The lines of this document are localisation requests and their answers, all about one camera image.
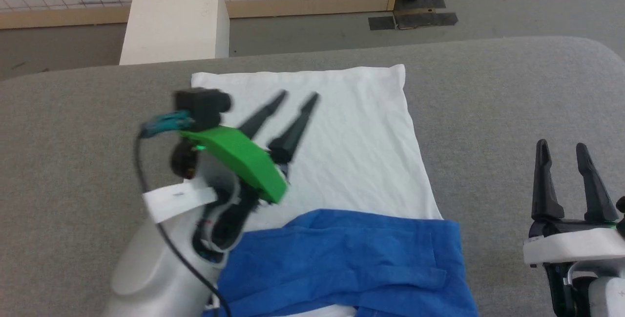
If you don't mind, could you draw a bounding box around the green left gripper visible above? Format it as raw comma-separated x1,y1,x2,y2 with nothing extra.
178,89,321,206

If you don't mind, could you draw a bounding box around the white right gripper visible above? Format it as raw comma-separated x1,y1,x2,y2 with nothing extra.
522,138,625,267

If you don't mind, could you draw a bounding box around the blue and white garment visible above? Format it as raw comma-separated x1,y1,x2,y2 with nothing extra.
190,64,480,317

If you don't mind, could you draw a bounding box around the grey upholstered sofa surface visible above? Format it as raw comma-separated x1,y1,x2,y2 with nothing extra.
0,36,625,317

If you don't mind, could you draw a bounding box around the small black floor tape patch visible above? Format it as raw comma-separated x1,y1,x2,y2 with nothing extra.
368,15,396,31

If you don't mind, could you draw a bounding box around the white rectangular box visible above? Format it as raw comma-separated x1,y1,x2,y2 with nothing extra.
119,0,230,66

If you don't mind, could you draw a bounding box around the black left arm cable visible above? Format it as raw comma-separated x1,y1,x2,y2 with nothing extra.
134,110,233,317

